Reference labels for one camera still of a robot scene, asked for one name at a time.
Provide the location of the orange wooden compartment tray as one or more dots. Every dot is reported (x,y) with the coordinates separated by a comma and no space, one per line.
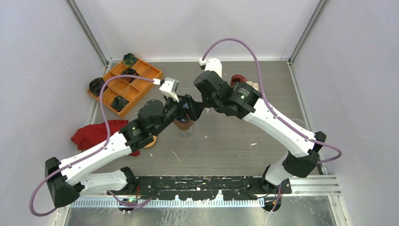
(120,96)

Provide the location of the red and black carafe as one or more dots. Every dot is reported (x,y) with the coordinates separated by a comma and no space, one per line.
(236,79)

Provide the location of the light wooden ring holder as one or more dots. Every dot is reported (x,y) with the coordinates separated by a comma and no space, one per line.
(150,145)

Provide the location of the red cloth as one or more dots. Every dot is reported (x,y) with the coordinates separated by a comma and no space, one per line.
(91,135)

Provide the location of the dark patterned rolled cloth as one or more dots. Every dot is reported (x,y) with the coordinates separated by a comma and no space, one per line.
(129,59)

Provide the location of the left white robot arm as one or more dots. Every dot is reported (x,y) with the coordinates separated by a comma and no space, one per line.
(70,178)

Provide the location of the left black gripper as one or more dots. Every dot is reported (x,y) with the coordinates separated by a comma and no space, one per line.
(195,108)

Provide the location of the black rolled cloth in tray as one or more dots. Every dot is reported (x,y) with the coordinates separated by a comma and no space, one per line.
(129,71)

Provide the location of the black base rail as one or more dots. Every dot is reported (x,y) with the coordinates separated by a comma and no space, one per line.
(196,188)

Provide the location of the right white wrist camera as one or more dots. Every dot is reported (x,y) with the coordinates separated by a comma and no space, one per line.
(211,64)

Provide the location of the glass beaker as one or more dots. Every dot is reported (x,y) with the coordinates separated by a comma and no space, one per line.
(186,133)

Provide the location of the dark wooden dripper stand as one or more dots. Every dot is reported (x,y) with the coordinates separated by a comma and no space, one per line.
(184,125)

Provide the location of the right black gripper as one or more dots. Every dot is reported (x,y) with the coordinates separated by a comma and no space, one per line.
(205,102)

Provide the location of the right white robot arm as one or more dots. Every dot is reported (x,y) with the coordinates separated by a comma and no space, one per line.
(245,102)

